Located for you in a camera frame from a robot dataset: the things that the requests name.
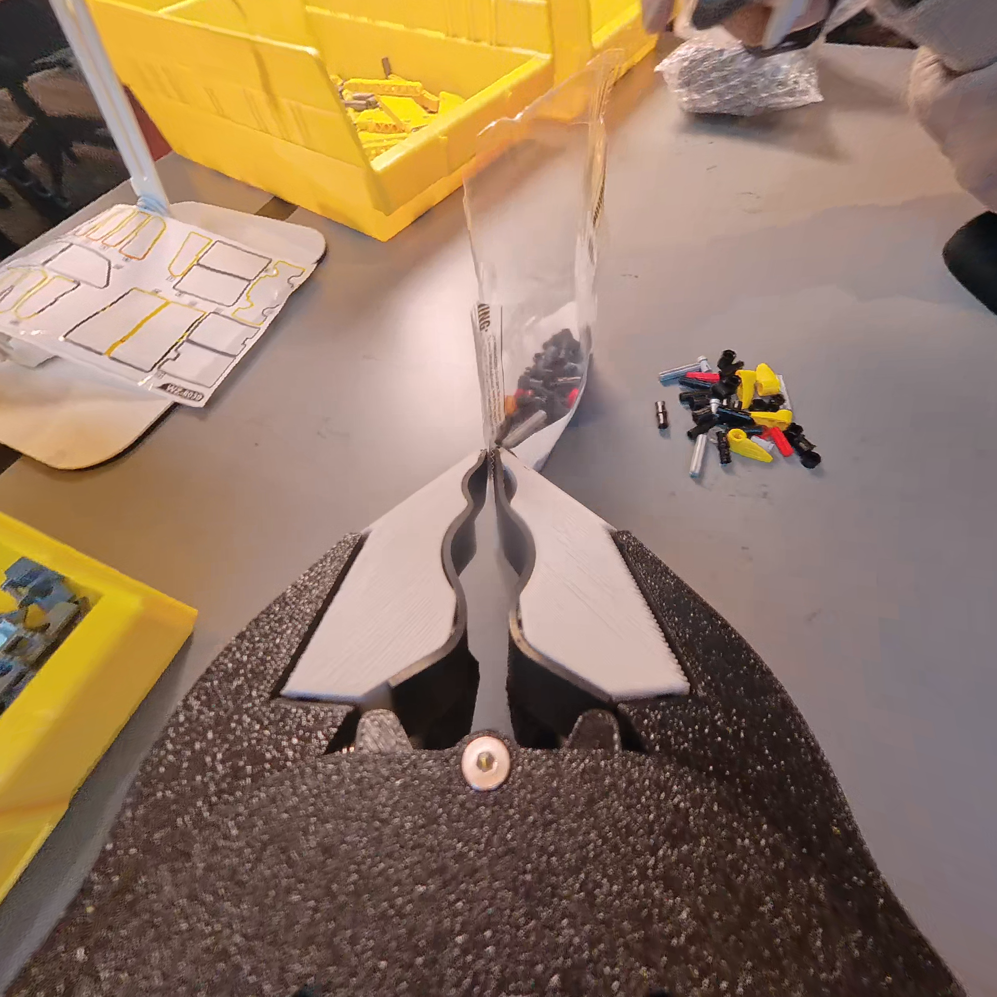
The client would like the black office chair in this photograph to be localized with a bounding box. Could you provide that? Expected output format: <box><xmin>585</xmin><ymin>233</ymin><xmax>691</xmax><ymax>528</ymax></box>
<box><xmin>1</xmin><ymin>1</ymin><xmax>95</xmax><ymax>172</ymax></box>

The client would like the clear plastic bag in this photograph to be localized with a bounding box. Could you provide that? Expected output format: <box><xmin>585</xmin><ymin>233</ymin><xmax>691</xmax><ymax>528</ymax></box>
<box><xmin>655</xmin><ymin>32</ymin><xmax>824</xmax><ymax>118</ymax></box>
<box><xmin>463</xmin><ymin>47</ymin><xmax>624</xmax><ymax>468</ymax></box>

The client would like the yellow bin with grey parts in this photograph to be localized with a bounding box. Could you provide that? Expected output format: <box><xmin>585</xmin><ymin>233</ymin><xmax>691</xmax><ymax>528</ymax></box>
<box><xmin>1</xmin><ymin>511</ymin><xmax>199</xmax><ymax>901</ymax></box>

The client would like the person's right forearm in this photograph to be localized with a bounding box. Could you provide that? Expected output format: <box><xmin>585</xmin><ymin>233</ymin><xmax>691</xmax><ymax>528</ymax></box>
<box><xmin>865</xmin><ymin>1</ymin><xmax>997</xmax><ymax>211</ymax></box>

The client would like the yellow divided bin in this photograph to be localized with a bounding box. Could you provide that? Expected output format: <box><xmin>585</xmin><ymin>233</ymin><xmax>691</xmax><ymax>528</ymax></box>
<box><xmin>86</xmin><ymin>1</ymin><xmax>557</xmax><ymax>242</ymax></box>

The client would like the person's right hand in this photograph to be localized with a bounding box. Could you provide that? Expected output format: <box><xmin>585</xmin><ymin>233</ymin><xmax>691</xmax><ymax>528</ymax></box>
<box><xmin>725</xmin><ymin>1</ymin><xmax>834</xmax><ymax>56</ymax></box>

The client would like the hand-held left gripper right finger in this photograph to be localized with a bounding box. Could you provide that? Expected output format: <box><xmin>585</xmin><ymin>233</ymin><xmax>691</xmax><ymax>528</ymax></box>
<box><xmin>496</xmin><ymin>449</ymin><xmax>691</xmax><ymax>746</ymax></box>

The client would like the white sticker sheet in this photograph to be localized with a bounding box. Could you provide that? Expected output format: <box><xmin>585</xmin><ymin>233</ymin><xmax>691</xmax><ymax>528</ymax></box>
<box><xmin>1</xmin><ymin>203</ymin><xmax>305</xmax><ymax>409</ymax></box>

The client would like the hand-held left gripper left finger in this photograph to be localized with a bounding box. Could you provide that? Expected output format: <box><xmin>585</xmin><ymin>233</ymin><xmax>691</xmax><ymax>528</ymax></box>
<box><xmin>281</xmin><ymin>452</ymin><xmax>498</xmax><ymax>746</ymax></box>

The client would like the pile of grey connector parts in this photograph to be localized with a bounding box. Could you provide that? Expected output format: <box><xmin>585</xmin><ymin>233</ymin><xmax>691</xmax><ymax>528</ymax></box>
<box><xmin>1</xmin><ymin>554</ymin><xmax>87</xmax><ymax>710</ymax></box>

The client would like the pile of yellow parts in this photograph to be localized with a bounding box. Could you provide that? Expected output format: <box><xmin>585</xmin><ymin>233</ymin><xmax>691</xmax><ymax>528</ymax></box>
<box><xmin>332</xmin><ymin>60</ymin><xmax>468</xmax><ymax>160</ymax></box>

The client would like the black textured pad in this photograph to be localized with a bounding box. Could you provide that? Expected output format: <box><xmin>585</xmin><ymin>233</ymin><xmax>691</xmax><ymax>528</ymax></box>
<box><xmin>943</xmin><ymin>211</ymin><xmax>997</xmax><ymax>313</ymax></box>

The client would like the pile of small colourful parts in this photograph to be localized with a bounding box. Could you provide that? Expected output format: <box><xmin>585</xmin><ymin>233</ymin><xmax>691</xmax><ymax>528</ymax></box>
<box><xmin>658</xmin><ymin>349</ymin><xmax>824</xmax><ymax>479</ymax></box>

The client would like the white stand pole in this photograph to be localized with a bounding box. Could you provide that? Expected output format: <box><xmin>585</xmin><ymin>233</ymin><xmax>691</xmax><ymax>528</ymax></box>
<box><xmin>47</xmin><ymin>1</ymin><xmax>172</xmax><ymax>214</ymax></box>

